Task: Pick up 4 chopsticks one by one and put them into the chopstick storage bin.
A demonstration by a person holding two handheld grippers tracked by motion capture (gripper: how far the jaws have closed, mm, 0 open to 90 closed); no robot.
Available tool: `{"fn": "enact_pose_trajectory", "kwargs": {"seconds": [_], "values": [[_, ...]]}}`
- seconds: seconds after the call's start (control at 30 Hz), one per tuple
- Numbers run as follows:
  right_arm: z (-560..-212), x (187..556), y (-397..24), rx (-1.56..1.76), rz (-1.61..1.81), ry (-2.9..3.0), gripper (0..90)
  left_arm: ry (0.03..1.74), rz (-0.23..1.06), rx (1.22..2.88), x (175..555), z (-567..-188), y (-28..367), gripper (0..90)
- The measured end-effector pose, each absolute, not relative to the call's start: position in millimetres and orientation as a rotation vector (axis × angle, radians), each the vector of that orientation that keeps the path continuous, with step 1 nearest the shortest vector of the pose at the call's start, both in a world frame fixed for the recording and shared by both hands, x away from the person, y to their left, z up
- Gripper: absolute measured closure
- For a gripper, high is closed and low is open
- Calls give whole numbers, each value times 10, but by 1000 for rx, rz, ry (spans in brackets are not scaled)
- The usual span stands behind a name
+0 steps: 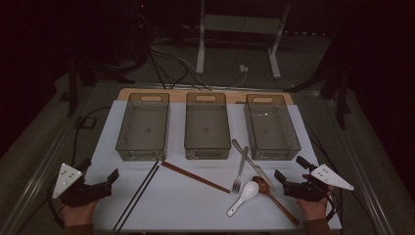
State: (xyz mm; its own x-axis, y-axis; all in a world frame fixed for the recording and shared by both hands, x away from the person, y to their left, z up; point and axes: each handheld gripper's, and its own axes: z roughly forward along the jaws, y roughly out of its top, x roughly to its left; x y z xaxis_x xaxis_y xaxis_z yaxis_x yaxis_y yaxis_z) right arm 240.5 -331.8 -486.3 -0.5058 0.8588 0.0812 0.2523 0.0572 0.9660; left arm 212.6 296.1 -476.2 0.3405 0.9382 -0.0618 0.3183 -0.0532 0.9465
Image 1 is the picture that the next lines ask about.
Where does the person's right hand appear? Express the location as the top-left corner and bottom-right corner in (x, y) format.
(297, 187), (336, 223)

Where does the black floor cable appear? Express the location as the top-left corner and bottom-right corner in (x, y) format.
(148, 48), (190, 90)

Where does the white metal stand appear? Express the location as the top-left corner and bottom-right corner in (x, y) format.
(195, 0), (292, 80)

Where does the transparent grey plastic bin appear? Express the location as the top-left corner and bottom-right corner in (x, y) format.
(244, 93), (301, 162)
(184, 92), (232, 161)
(115, 92), (170, 163)

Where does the metal fork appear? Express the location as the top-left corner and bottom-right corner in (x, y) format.
(231, 145), (250, 194)

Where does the person's left hand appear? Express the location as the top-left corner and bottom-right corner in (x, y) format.
(60, 201), (98, 228)

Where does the left hand-held gripper cable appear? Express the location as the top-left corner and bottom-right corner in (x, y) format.
(47, 106), (112, 229)

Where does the right hand-held gripper cable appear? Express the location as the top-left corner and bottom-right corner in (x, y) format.
(302, 120), (344, 235)

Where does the hand-held gripper cable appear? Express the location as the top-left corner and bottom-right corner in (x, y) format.
(47, 106), (112, 229)
(302, 120), (344, 235)

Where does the black tripod stand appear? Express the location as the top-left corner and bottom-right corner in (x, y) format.
(283, 62), (351, 130)
(67, 58), (135, 118)

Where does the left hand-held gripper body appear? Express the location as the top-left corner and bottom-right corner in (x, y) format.
(52, 163), (113, 209)

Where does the brown chopstick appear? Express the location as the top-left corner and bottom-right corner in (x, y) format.
(161, 161), (231, 194)
(161, 162), (231, 195)

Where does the wooden spoon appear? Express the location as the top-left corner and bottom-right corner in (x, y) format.
(253, 175), (300, 227)

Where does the white ceramic spoon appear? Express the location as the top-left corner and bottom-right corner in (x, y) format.
(226, 180), (260, 218)

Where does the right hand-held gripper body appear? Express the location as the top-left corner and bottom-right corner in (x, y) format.
(283, 164), (355, 203)

